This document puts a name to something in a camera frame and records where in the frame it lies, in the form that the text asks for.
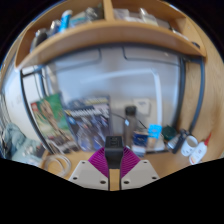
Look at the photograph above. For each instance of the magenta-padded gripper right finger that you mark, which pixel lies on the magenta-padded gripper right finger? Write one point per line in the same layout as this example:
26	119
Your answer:
138	173

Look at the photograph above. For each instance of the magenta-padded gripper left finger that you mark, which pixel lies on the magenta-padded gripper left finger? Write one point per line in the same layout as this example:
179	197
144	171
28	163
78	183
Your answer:
90	175

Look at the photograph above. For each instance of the black charger block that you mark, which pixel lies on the black charger block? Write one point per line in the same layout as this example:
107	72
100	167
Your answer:
114	151

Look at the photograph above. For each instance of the small blue carton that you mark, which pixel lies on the small blue carton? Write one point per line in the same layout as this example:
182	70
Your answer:
140	140

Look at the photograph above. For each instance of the light blue packet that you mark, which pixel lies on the light blue packet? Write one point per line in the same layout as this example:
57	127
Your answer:
154	131

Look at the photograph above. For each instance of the small white rounded object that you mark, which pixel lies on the small white rounded object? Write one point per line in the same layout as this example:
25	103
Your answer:
172	143

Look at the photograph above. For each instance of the clear bottle with black cap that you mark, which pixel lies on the clear bottle with black cap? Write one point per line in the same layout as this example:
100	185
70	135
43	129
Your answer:
130	125

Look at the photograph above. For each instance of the dark green round case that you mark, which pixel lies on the dark green round case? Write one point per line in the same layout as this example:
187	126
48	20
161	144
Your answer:
169	132

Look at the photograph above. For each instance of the blue robot model box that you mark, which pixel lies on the blue robot model box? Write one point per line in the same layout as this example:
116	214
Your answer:
88	123

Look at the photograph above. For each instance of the black cylindrical flask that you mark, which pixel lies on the black cylindrical flask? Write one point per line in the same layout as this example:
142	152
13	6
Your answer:
180	141

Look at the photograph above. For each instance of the white mug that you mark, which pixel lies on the white mug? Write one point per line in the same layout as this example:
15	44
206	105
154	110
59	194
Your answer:
190	145

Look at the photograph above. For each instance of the white bottle with red cap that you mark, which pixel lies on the white bottle with red cap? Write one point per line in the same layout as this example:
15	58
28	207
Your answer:
199	153

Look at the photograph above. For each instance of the white box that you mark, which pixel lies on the white box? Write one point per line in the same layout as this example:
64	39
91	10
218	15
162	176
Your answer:
143	106

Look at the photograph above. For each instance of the green toy figure box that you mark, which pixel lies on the green toy figure box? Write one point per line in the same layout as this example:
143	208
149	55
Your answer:
50	116

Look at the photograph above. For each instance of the white desk lamp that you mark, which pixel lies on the white desk lamp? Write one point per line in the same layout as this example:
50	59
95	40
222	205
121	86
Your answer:
156	96

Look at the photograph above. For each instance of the bed with blue bedding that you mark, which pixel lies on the bed with blue bedding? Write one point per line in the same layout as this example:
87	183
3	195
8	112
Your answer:
13	140

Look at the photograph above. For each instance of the wooden shelf unit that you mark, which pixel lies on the wooden shelf unit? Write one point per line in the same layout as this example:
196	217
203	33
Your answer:
110	33

